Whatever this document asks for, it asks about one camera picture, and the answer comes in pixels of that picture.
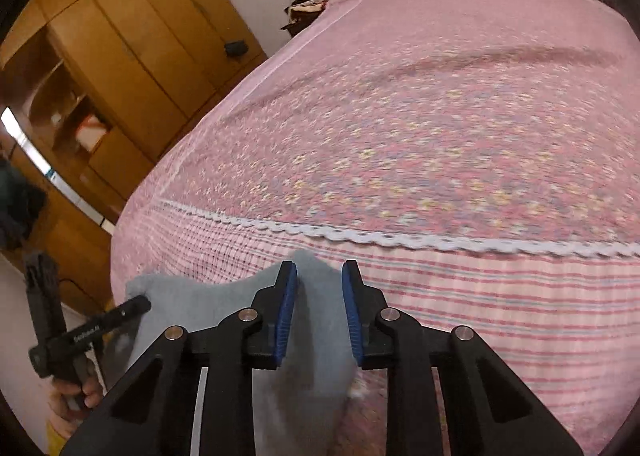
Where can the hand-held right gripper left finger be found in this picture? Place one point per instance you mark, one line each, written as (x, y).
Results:
(286, 322)

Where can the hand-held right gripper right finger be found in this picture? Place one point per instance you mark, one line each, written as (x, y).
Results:
(351, 322)

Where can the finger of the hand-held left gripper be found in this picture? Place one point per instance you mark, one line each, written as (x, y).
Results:
(117, 315)

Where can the grey pants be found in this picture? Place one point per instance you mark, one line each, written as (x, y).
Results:
(310, 386)

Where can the person's left hand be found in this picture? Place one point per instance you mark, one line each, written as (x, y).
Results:
(90, 393)

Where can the dark hanging cloth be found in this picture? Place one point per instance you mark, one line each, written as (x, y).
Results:
(20, 201)

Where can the yellow object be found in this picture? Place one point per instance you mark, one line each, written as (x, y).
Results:
(59, 428)

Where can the white reflective strip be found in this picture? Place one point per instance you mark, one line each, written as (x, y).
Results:
(55, 176)

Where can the white red box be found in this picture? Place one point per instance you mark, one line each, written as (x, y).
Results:
(92, 132)

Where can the pink patterned bedspread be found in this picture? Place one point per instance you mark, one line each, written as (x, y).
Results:
(425, 111)

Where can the wooden wardrobe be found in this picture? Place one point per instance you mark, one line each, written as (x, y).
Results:
(125, 36)

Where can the pile of clothes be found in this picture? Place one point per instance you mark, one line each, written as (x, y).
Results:
(310, 1)

